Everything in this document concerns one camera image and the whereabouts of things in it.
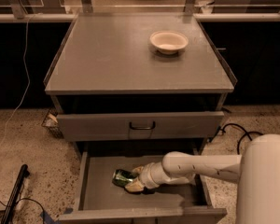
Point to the open grey middle drawer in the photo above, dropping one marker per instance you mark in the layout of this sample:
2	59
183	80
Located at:
99	201

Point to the grey top drawer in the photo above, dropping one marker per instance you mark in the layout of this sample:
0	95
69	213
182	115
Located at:
171	125

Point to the green soda can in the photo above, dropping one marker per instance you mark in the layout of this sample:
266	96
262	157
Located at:
121	178

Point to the grey drawer cabinet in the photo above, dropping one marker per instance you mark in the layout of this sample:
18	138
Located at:
107	65

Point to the white bowl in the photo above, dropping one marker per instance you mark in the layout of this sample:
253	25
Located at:
168	42

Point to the blue tape piece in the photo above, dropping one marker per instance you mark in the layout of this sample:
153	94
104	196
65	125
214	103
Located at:
47	219

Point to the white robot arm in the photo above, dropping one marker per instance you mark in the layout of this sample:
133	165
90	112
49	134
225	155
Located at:
256	173

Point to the black drawer handle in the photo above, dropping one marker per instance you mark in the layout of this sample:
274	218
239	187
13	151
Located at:
142	128

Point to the glass railing barrier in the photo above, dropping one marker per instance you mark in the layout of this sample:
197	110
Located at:
203	10

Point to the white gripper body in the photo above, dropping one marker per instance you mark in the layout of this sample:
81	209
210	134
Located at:
146	178

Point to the black bar on floor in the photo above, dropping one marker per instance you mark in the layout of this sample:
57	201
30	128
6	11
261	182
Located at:
14	194

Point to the wire basket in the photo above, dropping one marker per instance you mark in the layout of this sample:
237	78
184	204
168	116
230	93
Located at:
50	123

